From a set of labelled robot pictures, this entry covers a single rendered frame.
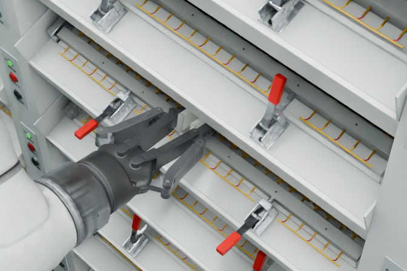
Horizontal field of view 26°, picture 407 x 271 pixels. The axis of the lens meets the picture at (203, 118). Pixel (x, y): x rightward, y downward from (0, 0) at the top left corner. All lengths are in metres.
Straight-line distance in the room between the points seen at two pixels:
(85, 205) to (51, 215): 0.05
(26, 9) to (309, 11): 0.56
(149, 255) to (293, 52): 0.80
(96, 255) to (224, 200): 0.66
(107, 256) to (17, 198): 0.85
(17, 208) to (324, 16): 0.38
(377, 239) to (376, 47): 0.22
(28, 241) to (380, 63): 0.41
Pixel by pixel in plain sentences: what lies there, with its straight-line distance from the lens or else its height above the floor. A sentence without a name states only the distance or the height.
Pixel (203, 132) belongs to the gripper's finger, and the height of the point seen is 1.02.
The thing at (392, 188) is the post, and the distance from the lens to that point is 0.88.
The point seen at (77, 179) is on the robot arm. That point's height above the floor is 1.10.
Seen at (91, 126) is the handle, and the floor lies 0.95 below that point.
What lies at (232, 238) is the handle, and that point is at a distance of 1.12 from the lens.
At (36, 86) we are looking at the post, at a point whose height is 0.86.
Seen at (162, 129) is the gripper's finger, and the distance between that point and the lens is 1.13.
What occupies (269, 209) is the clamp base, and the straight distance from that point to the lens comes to 1.14.
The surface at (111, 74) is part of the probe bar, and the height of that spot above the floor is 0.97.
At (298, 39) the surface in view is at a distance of 0.85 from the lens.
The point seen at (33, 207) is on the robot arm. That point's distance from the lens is 0.96.
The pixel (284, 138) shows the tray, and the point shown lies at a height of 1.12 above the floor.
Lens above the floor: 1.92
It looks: 52 degrees down
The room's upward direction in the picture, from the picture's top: straight up
